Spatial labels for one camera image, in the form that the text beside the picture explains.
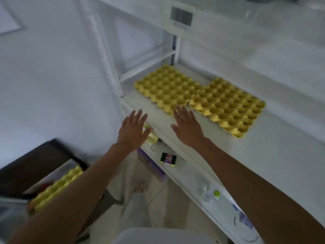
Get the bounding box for person's left hand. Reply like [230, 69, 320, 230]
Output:
[116, 109, 154, 152]

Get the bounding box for person's right hand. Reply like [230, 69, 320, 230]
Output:
[170, 106, 206, 148]

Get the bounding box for person's left forearm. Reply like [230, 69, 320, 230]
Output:
[6, 143, 139, 244]

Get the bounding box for person's right forearm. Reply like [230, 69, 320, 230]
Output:
[195, 138, 325, 244]

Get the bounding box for yellow and white packet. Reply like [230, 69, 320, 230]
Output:
[142, 124, 160, 147]

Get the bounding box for yellow egg tray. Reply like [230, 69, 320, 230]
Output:
[134, 64, 207, 116]
[189, 78, 266, 139]

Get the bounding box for small black printed box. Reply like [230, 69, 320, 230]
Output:
[160, 152, 177, 167]

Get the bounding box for purple cardboard box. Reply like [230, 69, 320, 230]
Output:
[137, 148, 168, 183]

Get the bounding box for person's sandal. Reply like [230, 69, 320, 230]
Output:
[133, 181, 148, 196]

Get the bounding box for clear bottle with green cap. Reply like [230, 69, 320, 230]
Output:
[201, 184, 221, 203]

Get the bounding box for person's grey trouser leg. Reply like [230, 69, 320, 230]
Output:
[118, 192, 153, 229]

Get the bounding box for white metal shelf rack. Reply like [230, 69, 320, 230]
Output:
[84, 0, 325, 244]

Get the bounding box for striped barcode label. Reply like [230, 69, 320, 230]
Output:
[170, 7, 193, 27]

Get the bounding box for stack of yellow egg trays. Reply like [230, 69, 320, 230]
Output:
[30, 165, 84, 212]

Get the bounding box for dark brown table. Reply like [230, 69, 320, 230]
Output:
[0, 139, 90, 200]

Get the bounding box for person's grey shirt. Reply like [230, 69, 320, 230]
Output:
[111, 227, 217, 244]

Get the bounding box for clear bag with purple print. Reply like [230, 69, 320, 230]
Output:
[232, 204, 255, 230]

